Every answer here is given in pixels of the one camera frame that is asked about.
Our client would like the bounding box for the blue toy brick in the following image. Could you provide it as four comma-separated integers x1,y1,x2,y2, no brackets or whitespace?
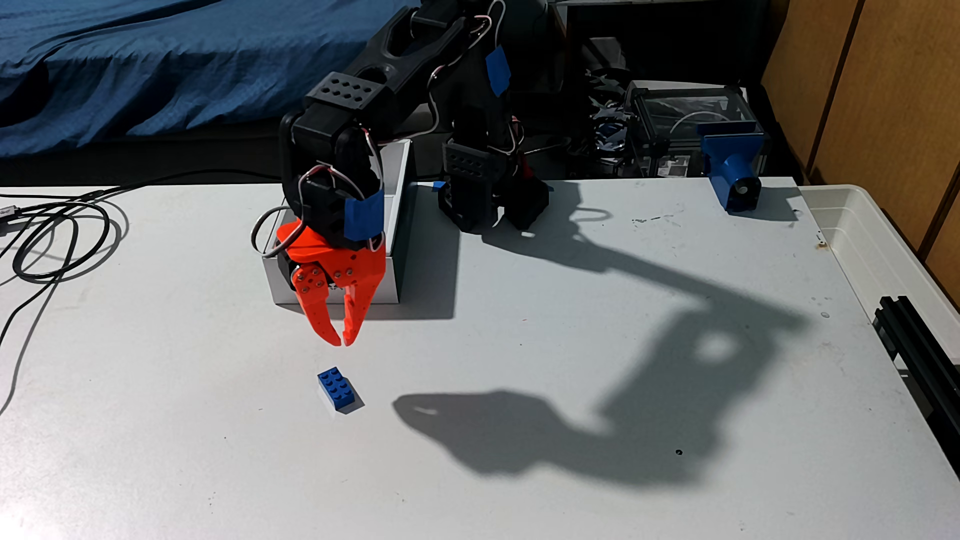
317,366,357,411

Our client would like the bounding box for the white cardboard box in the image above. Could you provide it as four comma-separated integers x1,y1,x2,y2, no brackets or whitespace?
261,138,414,306

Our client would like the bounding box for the blue bed sheet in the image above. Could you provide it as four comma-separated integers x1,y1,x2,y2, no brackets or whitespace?
0,0,421,159

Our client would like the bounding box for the white plastic bin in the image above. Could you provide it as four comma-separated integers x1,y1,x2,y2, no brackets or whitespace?
798,183,960,354

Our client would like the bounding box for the wooden cabinet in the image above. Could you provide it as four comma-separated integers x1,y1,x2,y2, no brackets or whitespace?
761,0,960,309

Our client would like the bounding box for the black coiled cable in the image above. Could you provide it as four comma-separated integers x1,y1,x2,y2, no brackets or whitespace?
0,169,290,285

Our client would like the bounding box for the clear black-framed enclosure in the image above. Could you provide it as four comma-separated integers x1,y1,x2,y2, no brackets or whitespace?
626,80,759,179

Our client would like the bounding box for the blue printed clamp mount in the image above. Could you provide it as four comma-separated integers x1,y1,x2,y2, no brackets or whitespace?
699,122,768,213

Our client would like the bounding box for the black aluminium rail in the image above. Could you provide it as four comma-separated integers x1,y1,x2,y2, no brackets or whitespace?
872,295,960,475

